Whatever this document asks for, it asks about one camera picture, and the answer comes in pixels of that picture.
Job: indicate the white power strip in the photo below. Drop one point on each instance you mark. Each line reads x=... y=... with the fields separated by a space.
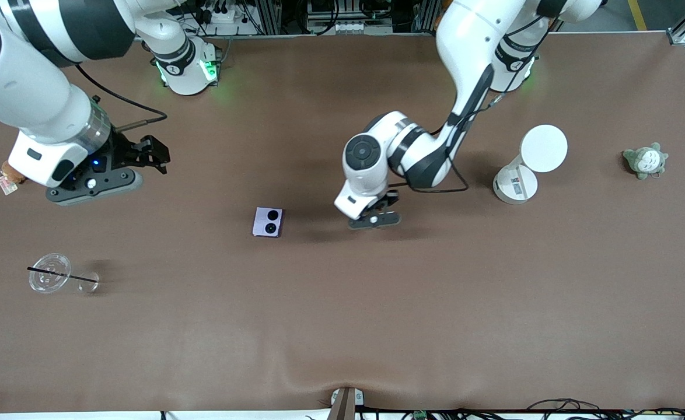
x=220 y=14

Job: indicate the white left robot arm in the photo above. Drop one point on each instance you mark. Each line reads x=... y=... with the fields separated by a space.
x=471 y=52

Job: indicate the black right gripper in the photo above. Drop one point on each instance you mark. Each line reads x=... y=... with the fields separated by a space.
x=122 y=153

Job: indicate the white desk lamp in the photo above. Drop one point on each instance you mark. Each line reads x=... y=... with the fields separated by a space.
x=532 y=160

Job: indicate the brown plush toy with tag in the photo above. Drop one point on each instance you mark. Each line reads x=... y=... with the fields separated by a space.
x=9 y=175

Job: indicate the black straw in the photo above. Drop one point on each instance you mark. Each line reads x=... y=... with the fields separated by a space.
x=62 y=274

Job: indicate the camera mount post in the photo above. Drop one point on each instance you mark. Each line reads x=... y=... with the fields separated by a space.
x=345 y=403

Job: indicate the clear plastic cup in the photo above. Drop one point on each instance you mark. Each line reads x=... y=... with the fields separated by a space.
x=48 y=274

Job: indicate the small clear plastic lid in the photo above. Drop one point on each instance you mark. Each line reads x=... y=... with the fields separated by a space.
x=88 y=283

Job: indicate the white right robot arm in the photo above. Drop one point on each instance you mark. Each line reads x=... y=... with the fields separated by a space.
x=33 y=99

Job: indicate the grey Totoro plush toy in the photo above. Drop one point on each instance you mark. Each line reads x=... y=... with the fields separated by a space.
x=645 y=160

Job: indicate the lilac flip phone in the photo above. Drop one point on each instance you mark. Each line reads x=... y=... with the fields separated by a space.
x=268 y=221

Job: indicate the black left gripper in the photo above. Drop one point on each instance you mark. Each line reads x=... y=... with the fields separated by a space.
x=387 y=201

